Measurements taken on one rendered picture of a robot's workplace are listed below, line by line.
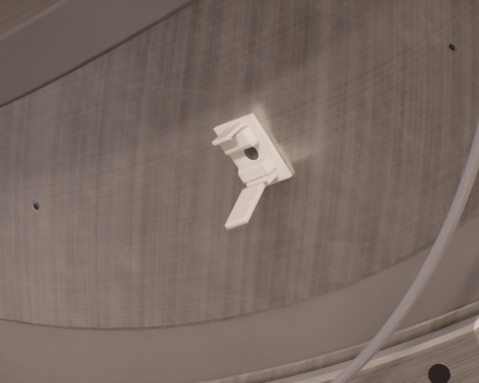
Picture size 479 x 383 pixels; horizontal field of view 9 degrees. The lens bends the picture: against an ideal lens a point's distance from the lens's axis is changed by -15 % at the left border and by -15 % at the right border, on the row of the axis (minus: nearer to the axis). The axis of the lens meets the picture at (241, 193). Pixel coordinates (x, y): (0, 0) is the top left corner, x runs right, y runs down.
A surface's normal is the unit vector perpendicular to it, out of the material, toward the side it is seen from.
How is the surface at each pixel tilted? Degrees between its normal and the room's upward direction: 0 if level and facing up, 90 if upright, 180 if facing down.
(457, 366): 90
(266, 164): 49
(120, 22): 90
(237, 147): 90
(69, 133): 90
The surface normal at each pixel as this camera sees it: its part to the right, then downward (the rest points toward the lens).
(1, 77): -0.50, 0.50
